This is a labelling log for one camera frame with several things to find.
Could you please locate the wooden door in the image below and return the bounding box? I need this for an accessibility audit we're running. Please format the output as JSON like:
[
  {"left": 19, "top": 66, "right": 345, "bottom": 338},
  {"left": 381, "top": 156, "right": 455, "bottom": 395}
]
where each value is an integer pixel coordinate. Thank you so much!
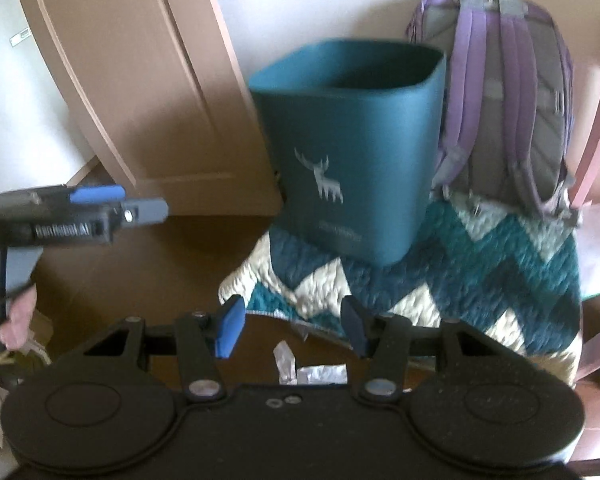
[{"left": 20, "top": 0, "right": 282, "bottom": 216}]

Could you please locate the pink wooden chair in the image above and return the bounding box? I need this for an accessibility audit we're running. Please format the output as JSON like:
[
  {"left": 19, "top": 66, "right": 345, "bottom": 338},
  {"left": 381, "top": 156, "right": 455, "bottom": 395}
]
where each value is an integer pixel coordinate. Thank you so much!
[{"left": 569, "top": 19, "right": 600, "bottom": 480}]

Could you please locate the teal white zigzag rug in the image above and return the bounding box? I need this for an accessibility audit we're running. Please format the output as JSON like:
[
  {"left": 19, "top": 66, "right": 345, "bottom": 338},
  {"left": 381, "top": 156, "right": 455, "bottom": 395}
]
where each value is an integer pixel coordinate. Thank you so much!
[{"left": 219, "top": 195, "right": 583, "bottom": 385}]

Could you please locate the teal deer trash bin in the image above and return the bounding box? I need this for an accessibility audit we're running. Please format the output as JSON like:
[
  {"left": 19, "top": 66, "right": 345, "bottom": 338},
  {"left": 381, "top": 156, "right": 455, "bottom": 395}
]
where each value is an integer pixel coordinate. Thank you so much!
[{"left": 248, "top": 39, "right": 446, "bottom": 266}]

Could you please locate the purple grey backpack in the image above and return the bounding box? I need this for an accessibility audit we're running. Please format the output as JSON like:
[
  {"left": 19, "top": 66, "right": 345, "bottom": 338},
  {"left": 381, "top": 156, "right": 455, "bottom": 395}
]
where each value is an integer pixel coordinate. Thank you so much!
[{"left": 406, "top": 0, "right": 580, "bottom": 226}]

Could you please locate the crumpled white paper scrap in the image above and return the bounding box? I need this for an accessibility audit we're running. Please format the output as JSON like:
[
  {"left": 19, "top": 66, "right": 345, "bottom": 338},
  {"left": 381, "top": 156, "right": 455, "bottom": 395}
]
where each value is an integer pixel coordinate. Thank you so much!
[{"left": 272, "top": 340, "right": 349, "bottom": 386}]

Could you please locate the person's left hand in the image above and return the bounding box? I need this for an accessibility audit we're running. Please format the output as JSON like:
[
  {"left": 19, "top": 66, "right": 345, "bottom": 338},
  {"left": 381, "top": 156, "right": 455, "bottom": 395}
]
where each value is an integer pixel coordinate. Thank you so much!
[{"left": 0, "top": 284, "right": 38, "bottom": 351}]

